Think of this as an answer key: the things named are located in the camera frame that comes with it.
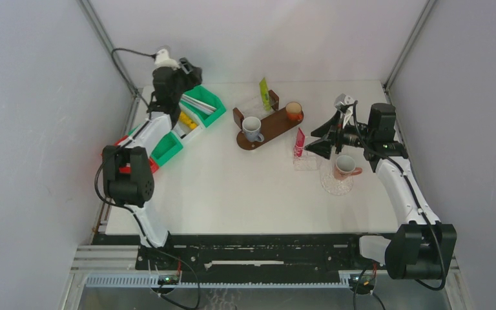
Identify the red cup bin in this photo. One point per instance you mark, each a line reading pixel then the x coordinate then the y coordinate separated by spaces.
pixel 121 141

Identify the green bin with rack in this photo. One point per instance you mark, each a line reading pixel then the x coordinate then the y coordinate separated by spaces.
pixel 168 147

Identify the pink toothbrush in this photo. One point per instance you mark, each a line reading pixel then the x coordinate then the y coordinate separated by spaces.
pixel 203 111

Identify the aluminium frame post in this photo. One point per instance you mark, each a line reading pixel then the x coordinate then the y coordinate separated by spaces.
pixel 99 29

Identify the pink toothpaste tube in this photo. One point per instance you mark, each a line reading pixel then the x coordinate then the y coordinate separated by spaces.
pixel 299 143

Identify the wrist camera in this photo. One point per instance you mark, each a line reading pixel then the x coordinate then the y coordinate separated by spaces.
pixel 164 57
pixel 344 102

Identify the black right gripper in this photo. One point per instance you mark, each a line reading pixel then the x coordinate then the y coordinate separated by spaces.
pixel 327 131

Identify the pink printed white mug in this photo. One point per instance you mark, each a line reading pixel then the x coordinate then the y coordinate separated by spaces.
pixel 345 166

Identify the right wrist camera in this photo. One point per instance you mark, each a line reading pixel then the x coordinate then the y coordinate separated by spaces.
pixel 344 102

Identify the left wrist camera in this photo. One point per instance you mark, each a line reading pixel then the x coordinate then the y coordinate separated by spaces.
pixel 164 57

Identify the brown ceramic cup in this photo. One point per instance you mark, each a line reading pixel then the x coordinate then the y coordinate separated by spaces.
pixel 294 111

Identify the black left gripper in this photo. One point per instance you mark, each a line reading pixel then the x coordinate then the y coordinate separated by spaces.
pixel 194 78

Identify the green toothpaste tube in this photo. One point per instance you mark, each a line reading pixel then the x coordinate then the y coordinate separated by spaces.
pixel 264 94

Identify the clear oval acrylic plate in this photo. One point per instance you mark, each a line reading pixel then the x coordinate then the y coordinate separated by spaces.
pixel 332 185

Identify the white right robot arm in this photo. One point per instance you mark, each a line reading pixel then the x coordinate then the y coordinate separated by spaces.
pixel 423 246

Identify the grey handled white mug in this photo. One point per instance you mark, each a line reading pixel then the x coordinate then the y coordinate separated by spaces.
pixel 251 128

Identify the white toothpaste bin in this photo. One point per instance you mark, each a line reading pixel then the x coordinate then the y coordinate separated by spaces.
pixel 187 133

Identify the brown oval wooden tray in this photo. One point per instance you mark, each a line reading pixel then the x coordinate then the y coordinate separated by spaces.
pixel 273 126

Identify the green toothbrush bin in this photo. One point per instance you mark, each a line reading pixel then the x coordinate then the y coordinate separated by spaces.
pixel 204 95

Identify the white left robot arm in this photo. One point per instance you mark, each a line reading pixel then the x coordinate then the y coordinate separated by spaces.
pixel 128 181

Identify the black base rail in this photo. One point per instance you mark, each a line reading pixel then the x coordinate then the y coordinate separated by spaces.
pixel 250 258

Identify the clear rectangular acrylic plate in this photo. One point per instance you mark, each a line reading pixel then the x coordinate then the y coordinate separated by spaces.
pixel 303 160

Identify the yellow toothpaste tube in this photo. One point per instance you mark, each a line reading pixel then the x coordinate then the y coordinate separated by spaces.
pixel 187 121

